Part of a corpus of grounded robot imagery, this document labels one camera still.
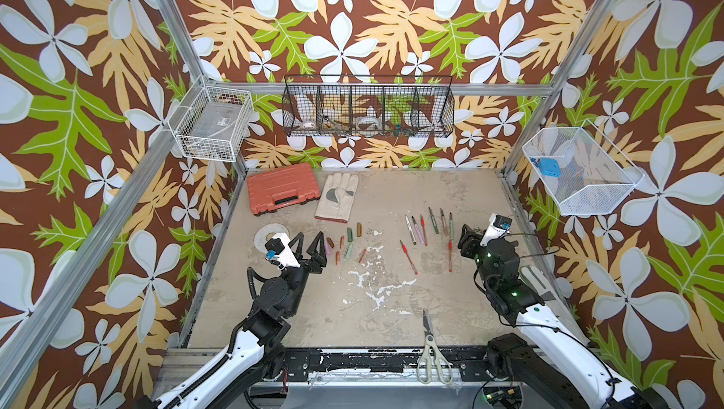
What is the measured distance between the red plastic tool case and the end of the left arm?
14.4 inches

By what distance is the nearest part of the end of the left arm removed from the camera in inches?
22.1

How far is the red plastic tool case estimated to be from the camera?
3.50 ft
